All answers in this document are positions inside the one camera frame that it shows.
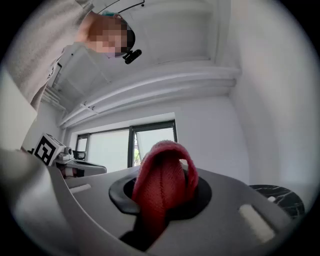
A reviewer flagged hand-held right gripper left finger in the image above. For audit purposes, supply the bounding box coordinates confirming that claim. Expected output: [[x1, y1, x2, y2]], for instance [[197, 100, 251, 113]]
[[48, 166, 148, 252]]

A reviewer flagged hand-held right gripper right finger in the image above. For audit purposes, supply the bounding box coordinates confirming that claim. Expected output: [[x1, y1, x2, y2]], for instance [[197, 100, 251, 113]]
[[147, 167, 294, 256]]

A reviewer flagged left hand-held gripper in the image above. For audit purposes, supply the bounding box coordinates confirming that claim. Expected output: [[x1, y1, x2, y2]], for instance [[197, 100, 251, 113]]
[[26, 133, 108, 180]]

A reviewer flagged pink towel cloth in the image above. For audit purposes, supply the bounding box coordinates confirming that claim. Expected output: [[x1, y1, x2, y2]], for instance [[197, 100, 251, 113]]
[[131, 140, 200, 241]]

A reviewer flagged large glass window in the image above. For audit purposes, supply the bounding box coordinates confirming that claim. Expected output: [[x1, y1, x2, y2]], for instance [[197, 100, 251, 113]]
[[74, 119, 179, 174]]

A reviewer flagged black marble round table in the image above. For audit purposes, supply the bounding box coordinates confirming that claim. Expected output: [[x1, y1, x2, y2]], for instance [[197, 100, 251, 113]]
[[248, 184, 306, 220]]

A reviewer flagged person's head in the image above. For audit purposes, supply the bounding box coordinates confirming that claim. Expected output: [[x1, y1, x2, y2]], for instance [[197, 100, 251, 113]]
[[74, 9, 137, 60]]

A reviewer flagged grey fisheye gripper camera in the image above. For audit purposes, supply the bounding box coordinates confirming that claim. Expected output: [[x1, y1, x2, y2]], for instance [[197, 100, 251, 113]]
[[63, 146, 75, 161]]

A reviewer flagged black head-mounted camera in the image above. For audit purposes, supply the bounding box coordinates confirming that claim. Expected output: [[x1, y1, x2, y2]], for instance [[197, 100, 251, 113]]
[[122, 49, 143, 65]]

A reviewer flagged teal head strap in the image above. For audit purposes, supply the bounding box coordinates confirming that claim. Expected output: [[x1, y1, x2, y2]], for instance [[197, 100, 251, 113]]
[[101, 9, 124, 20]]

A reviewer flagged thin black ceiling cable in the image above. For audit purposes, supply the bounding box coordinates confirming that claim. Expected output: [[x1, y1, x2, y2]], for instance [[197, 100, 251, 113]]
[[96, 0, 146, 15]]

